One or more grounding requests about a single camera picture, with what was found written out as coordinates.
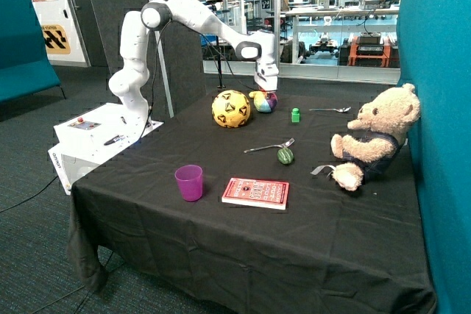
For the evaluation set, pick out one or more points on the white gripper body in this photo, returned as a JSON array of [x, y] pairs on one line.
[[266, 76]]

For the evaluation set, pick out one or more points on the multicolour soft ball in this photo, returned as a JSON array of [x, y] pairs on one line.
[[265, 102]]

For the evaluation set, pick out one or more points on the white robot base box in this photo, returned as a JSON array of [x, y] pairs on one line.
[[91, 139]]

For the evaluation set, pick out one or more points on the yellow black soccer ball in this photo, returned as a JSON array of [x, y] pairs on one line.
[[231, 109]]

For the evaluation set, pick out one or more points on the green toy block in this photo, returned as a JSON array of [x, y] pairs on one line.
[[295, 115]]

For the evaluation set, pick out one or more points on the silver fork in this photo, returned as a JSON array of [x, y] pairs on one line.
[[280, 146]]

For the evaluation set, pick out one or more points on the silver spoon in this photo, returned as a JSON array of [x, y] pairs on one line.
[[338, 110]]

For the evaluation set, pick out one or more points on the green toy pepper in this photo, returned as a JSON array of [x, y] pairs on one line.
[[285, 156]]

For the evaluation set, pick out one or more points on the orange black cart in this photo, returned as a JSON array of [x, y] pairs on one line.
[[370, 49]]

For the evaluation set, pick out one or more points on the red book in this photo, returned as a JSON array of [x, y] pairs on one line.
[[256, 193]]

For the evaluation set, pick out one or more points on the white lab table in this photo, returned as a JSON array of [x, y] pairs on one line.
[[320, 33]]

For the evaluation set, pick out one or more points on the beige teddy bear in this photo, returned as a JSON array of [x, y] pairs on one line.
[[386, 121]]

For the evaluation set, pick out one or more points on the purple plastic cup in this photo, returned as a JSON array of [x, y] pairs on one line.
[[190, 182]]

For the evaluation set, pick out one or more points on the black tablecloth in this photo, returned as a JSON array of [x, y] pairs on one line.
[[329, 251]]

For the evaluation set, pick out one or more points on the teal partition panel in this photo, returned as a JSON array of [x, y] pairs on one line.
[[434, 46]]

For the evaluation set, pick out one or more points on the yellow black sign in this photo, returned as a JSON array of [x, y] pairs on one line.
[[55, 39]]

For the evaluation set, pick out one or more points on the teal sofa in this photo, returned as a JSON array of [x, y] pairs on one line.
[[25, 67]]

